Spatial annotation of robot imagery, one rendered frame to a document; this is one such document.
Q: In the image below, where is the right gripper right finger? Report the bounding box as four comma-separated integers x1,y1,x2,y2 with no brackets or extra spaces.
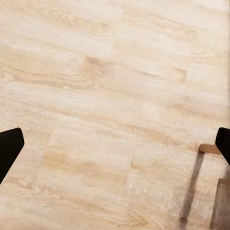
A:
215,127,230,165

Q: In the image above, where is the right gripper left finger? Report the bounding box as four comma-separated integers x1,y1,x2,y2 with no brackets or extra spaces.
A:
0,127,24,184

